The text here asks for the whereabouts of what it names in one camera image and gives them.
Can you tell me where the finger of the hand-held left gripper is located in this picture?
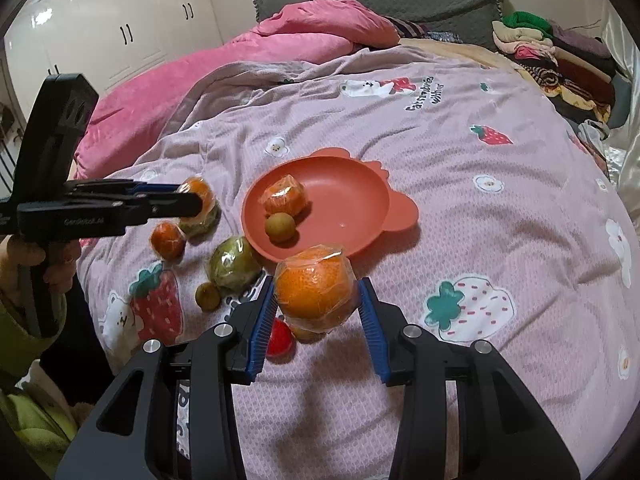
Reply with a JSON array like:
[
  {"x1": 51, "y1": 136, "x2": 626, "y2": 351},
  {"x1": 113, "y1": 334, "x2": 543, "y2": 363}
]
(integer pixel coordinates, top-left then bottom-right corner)
[
  {"x1": 65, "y1": 179, "x2": 184, "y2": 199},
  {"x1": 116, "y1": 192, "x2": 204, "y2": 222}
]

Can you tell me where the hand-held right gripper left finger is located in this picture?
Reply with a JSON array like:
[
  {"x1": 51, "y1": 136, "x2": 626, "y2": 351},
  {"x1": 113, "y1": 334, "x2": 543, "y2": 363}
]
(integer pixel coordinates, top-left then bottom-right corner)
[{"x1": 55, "y1": 276, "x2": 278, "y2": 480}]

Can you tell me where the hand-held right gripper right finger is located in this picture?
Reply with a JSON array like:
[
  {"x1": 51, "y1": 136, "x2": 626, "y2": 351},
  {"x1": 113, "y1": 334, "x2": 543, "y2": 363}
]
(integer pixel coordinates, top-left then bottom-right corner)
[{"x1": 356, "y1": 277, "x2": 583, "y2": 480}]

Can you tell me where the small red tomato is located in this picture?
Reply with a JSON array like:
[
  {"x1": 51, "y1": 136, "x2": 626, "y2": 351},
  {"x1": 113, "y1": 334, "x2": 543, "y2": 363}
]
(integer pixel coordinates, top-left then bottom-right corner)
[{"x1": 265, "y1": 317, "x2": 294, "y2": 359}]

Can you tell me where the green pear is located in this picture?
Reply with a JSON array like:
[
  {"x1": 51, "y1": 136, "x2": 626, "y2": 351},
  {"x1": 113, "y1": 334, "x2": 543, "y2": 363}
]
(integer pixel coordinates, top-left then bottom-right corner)
[
  {"x1": 177, "y1": 205, "x2": 222, "y2": 238},
  {"x1": 206, "y1": 236, "x2": 263, "y2": 292}
]

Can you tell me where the large orange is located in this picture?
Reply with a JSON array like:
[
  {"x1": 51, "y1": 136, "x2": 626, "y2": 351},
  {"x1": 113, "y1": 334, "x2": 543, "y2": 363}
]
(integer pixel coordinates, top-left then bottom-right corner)
[{"x1": 274, "y1": 245, "x2": 358, "y2": 333}]

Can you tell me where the orange-red bear-shaped plate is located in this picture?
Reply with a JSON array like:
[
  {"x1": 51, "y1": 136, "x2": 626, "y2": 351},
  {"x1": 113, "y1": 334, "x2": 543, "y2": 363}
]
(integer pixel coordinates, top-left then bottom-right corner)
[{"x1": 241, "y1": 146, "x2": 420, "y2": 262}]

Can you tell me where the person's left forearm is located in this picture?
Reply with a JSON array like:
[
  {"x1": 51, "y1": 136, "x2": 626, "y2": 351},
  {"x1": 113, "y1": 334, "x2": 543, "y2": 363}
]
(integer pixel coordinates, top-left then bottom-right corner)
[{"x1": 0, "y1": 292, "x2": 68, "y2": 378}]

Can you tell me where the person's left hand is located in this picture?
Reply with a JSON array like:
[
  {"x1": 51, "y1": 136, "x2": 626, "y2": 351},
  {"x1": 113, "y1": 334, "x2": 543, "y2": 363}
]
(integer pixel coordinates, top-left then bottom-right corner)
[{"x1": 0, "y1": 234, "x2": 82, "y2": 311}]

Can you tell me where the white wardrobe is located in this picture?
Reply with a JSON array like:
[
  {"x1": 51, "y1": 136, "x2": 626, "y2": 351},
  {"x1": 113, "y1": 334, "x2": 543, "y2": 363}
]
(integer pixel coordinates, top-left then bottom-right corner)
[{"x1": 0, "y1": 0, "x2": 224, "y2": 126}]

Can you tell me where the pink quilt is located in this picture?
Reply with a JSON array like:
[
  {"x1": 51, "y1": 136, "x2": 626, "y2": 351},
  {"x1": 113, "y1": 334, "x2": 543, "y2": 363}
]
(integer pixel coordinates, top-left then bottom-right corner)
[{"x1": 72, "y1": 0, "x2": 401, "y2": 181}]

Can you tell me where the lilac printed blanket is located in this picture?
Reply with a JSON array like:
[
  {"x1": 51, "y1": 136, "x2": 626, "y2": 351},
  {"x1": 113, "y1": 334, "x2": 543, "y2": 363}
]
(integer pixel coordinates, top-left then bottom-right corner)
[{"x1": 70, "y1": 42, "x2": 640, "y2": 480}]

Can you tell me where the person's light green clothing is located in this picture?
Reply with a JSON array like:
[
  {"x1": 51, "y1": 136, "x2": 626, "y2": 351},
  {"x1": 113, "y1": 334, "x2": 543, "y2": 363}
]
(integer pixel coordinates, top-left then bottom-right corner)
[{"x1": 0, "y1": 362, "x2": 83, "y2": 477}]

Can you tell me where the beige bed sheet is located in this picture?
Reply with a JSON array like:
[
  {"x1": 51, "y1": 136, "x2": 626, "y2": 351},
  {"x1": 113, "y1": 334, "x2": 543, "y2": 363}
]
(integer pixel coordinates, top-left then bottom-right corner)
[{"x1": 399, "y1": 37, "x2": 521, "y2": 70}]

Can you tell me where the dark patterned cloth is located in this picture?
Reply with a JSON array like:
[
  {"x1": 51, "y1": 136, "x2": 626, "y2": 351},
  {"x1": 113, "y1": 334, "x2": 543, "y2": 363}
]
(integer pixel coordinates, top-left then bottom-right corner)
[{"x1": 387, "y1": 16, "x2": 465, "y2": 45}]

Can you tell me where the grey quilted headboard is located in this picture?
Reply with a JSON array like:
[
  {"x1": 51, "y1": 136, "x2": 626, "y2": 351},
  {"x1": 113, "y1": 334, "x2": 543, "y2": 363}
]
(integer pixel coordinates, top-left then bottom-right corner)
[{"x1": 252, "y1": 0, "x2": 503, "y2": 53}]

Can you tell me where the stack of folded clothes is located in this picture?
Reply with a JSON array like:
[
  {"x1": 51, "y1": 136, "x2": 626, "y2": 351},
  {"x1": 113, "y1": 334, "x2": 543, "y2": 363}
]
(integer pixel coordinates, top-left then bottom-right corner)
[{"x1": 492, "y1": 10, "x2": 618, "y2": 126}]

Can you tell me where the cream satin curtain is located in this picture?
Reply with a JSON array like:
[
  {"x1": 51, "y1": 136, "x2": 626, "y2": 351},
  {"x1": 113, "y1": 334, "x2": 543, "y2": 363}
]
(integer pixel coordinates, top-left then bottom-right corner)
[{"x1": 599, "y1": 5, "x2": 640, "y2": 211}]

